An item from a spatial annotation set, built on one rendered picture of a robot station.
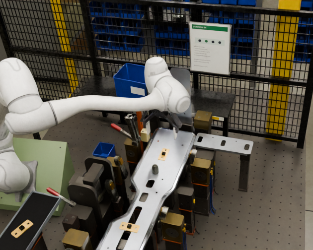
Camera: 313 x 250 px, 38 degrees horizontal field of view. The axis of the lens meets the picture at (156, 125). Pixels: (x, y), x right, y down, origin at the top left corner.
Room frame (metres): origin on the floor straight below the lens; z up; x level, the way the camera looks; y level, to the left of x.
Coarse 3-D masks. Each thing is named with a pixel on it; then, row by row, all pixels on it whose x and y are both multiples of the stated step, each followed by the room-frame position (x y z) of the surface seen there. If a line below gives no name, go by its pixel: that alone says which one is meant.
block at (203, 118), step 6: (198, 114) 1.88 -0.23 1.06; (204, 114) 1.88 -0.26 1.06; (210, 114) 1.87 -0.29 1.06; (198, 120) 1.84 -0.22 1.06; (204, 120) 1.83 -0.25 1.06; (210, 120) 1.85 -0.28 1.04; (198, 126) 1.84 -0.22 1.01; (204, 126) 1.82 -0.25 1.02; (210, 126) 1.87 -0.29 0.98; (198, 132) 1.84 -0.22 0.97; (204, 132) 1.83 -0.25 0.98; (210, 132) 1.87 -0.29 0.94; (198, 138) 1.84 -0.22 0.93
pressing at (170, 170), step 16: (160, 128) 1.87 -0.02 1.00; (160, 144) 1.74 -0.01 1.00; (176, 144) 1.73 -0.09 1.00; (192, 144) 1.72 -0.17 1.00; (144, 160) 1.64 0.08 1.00; (160, 160) 1.62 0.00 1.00; (176, 160) 1.61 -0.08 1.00; (144, 176) 1.53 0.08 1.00; (160, 176) 1.52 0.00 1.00; (176, 176) 1.51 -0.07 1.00; (144, 192) 1.43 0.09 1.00; (160, 192) 1.41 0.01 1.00; (128, 208) 1.34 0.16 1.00; (144, 208) 1.33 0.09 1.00; (160, 208) 1.33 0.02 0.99; (112, 224) 1.26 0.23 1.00; (144, 224) 1.24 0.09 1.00; (112, 240) 1.18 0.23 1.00; (128, 240) 1.17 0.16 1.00; (144, 240) 1.16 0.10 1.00
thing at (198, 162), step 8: (200, 160) 1.55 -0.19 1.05; (208, 160) 1.55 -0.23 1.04; (192, 168) 1.52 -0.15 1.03; (200, 168) 1.51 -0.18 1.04; (208, 168) 1.49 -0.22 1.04; (192, 176) 1.52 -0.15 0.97; (200, 176) 1.50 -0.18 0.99; (208, 176) 1.49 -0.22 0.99; (200, 184) 1.51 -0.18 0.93; (208, 184) 1.49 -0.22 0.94; (200, 192) 1.51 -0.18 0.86; (208, 192) 1.52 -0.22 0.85; (200, 200) 1.51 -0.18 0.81; (208, 200) 1.50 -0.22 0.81; (200, 208) 1.51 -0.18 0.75; (208, 208) 1.50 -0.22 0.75; (208, 216) 1.49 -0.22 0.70
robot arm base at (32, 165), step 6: (24, 162) 1.80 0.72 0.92; (30, 162) 1.80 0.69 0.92; (36, 162) 1.79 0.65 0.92; (30, 168) 1.76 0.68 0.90; (36, 168) 1.78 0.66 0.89; (30, 174) 1.72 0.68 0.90; (30, 180) 1.70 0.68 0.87; (30, 186) 1.70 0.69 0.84; (6, 192) 1.70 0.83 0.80; (12, 192) 1.70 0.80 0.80; (18, 192) 1.67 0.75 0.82; (24, 192) 1.68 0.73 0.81; (30, 192) 1.68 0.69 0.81; (18, 198) 1.66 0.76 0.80
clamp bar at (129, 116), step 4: (128, 116) 1.73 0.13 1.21; (132, 116) 1.74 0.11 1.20; (136, 116) 1.72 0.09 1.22; (128, 120) 1.71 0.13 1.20; (132, 120) 1.71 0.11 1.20; (136, 120) 1.71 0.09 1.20; (128, 124) 1.71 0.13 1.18; (132, 124) 1.73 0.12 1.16; (132, 128) 1.70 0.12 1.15; (136, 128) 1.73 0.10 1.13; (132, 132) 1.70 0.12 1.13; (136, 132) 1.73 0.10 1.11; (132, 136) 1.71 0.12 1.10; (136, 136) 1.73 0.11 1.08; (136, 140) 1.70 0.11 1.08
